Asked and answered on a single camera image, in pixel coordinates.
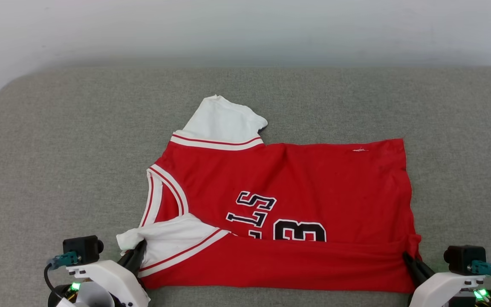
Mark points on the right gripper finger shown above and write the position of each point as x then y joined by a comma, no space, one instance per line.
416,275
423,272

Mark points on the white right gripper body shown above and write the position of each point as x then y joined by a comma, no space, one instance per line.
441,290

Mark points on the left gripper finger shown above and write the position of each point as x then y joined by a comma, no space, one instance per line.
129,257
137,262

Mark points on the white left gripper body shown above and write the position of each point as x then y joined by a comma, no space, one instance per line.
109,277

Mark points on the red basketball jersey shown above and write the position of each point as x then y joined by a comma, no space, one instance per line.
313,192

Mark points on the grey fabric sofa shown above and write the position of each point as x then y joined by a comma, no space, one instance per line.
58,170

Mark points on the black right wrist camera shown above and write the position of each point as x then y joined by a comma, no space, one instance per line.
463,258

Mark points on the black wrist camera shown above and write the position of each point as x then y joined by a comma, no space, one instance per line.
81,249
463,258

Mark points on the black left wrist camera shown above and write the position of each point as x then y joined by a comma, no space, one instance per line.
81,249

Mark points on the green right camera connector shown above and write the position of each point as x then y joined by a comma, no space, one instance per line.
484,268

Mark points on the green camera connector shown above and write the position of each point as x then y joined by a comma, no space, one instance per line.
484,268
64,259

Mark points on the green left camera connector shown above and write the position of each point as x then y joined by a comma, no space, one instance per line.
64,259

